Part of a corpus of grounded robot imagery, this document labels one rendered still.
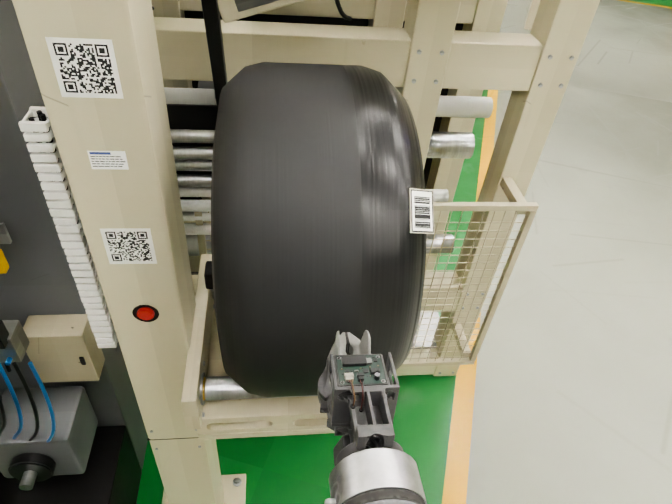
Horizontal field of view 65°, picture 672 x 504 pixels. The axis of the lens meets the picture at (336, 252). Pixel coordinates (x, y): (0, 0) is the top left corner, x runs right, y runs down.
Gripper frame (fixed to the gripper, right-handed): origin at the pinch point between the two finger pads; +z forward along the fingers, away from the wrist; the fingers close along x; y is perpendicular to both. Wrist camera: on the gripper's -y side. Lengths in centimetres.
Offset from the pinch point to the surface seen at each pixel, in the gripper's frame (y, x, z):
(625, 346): -111, -149, 106
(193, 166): -4, 28, 63
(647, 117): -83, -289, 328
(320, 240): 13.0, 3.7, 5.7
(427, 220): 14.2, -11.0, 8.8
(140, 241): 2.5, 30.6, 21.6
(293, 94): 26.3, 6.8, 22.8
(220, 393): -30.1, 19.8, 18.2
